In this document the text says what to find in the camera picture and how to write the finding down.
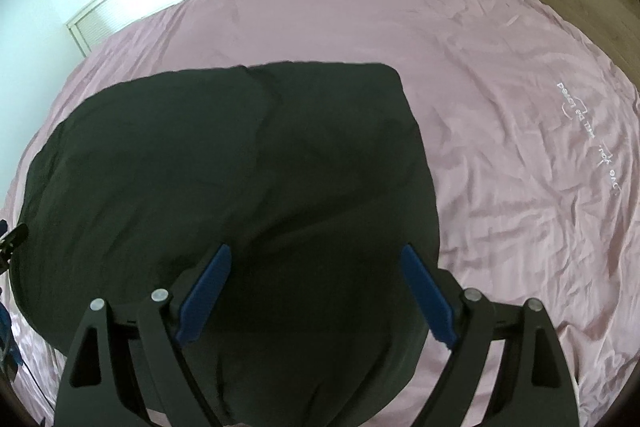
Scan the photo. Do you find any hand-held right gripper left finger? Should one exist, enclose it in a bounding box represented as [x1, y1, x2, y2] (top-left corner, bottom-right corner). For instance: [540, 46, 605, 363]
[55, 244, 232, 427]

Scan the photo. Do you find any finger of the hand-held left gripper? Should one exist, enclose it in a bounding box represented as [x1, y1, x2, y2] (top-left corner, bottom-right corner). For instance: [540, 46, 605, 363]
[0, 303, 22, 379]
[0, 220, 29, 270]

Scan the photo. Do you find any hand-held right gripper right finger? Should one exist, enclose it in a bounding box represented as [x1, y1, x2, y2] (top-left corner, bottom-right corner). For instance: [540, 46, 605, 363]
[402, 244, 584, 427]

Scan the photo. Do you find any black puffer jacket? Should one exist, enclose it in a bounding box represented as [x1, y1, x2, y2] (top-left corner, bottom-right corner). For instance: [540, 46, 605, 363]
[9, 62, 442, 427]

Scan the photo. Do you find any pink bed sheet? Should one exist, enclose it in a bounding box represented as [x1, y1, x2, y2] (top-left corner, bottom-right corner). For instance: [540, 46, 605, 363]
[0, 0, 640, 427]

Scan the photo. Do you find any white louvered wardrobe door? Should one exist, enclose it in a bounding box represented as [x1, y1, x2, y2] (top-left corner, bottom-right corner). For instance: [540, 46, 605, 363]
[66, 0, 182, 56]

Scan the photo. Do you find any thin black cable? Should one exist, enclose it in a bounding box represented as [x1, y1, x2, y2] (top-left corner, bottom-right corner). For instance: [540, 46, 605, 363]
[17, 354, 57, 415]

